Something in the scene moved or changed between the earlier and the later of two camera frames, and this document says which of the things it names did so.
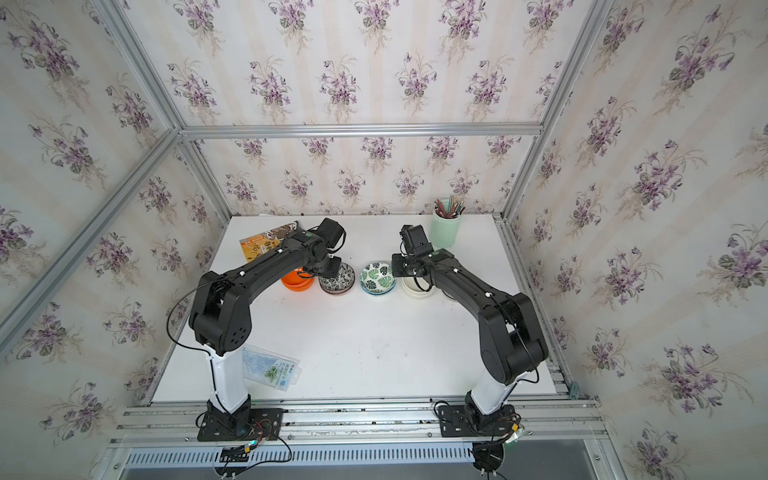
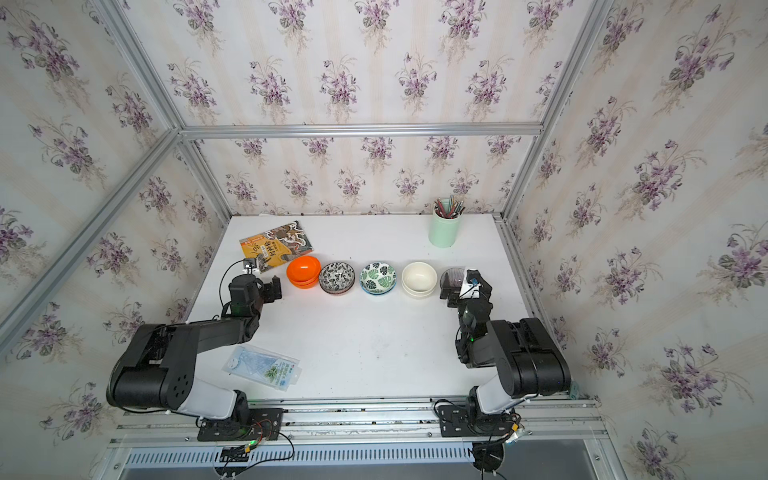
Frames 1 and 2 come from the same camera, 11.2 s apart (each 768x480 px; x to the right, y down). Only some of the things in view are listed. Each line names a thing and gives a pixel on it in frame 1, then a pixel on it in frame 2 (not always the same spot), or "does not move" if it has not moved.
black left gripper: [314, 272] to [272, 295]
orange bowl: [298, 280] does not move
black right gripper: [395, 265] to [486, 293]
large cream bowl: [412, 288] does not move
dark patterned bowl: [342, 283] does not move
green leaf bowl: [377, 278] does not move
